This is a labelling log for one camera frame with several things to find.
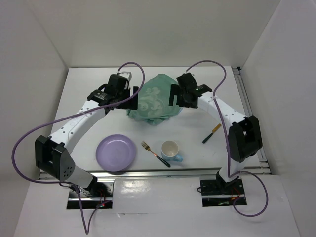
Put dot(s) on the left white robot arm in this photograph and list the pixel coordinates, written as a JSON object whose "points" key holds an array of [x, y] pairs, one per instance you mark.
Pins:
{"points": [[53, 153]]}

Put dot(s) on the green patterned cloth napkin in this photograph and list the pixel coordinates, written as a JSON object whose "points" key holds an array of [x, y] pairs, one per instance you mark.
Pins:
{"points": [[153, 101]]}

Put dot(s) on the aluminium right side rail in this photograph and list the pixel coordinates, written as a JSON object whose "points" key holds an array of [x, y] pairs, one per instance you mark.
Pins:
{"points": [[264, 165]]}

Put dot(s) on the blue mug white inside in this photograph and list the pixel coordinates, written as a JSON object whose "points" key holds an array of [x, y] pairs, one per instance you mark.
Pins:
{"points": [[170, 151]]}

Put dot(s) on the aluminium rail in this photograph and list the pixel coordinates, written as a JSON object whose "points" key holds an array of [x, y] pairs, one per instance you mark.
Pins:
{"points": [[162, 173], [264, 165]]}

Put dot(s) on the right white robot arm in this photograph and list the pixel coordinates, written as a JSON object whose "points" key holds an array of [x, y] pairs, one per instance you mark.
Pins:
{"points": [[242, 133]]}

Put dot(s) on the gold knife black handle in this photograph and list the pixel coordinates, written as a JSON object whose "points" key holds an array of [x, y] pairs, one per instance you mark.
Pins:
{"points": [[211, 134]]}

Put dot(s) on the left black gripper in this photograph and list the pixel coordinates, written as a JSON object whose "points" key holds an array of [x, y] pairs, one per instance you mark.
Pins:
{"points": [[131, 103]]}

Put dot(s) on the aluminium front rail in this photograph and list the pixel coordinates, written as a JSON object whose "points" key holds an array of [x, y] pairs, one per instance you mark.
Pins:
{"points": [[162, 173]]}

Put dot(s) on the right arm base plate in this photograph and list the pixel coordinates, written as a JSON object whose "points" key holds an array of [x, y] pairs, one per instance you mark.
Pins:
{"points": [[210, 187]]}

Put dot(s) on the gold fork black handle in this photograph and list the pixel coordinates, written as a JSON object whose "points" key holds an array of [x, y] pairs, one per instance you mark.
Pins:
{"points": [[147, 148]]}

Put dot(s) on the purple plate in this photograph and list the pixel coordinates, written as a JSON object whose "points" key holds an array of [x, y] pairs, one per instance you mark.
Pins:
{"points": [[115, 153]]}

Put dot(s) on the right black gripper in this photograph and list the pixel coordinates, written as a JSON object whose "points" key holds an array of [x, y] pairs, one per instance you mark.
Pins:
{"points": [[176, 90]]}

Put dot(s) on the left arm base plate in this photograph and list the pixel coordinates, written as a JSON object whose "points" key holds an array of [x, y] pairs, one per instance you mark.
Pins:
{"points": [[99, 193]]}

